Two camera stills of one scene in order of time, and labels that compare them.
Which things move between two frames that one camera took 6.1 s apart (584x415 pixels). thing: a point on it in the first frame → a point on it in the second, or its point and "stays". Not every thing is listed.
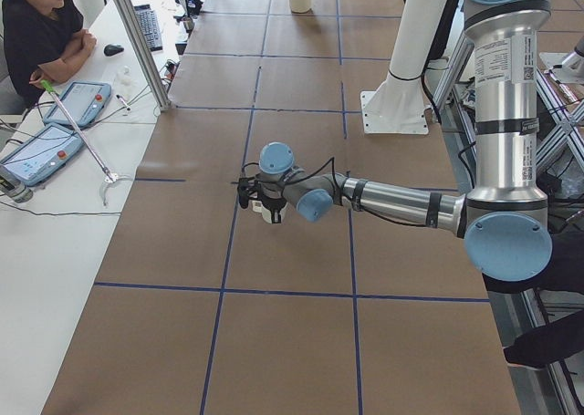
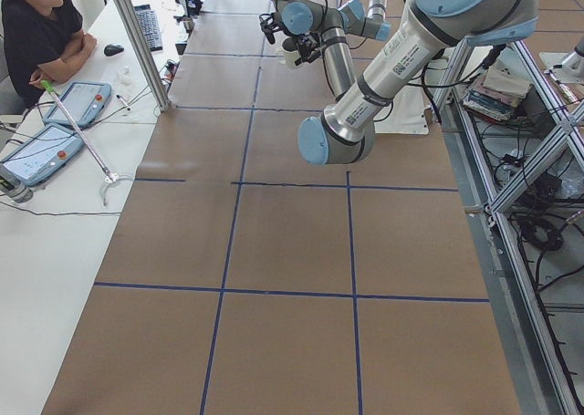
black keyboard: (150, 26) stays
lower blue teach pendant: (46, 153) stays
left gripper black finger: (276, 216) → (310, 58)
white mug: (257, 206) → (289, 52)
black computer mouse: (112, 49) stays
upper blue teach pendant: (84, 101) stays
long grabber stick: (109, 177) stays
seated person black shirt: (41, 18) stays
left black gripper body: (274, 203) → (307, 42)
